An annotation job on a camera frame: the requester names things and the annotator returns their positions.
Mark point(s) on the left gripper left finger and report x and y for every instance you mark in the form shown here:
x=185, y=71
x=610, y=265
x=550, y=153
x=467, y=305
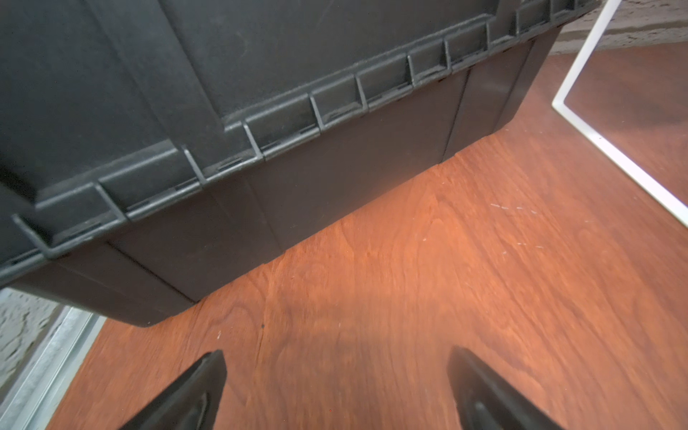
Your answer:
x=192, y=401

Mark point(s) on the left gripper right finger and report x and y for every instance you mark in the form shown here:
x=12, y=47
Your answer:
x=485, y=400

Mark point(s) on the black plastic toolbox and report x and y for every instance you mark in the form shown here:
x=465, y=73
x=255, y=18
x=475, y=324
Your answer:
x=154, y=151

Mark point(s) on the white frame wooden shelf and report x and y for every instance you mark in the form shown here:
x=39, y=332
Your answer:
x=626, y=92

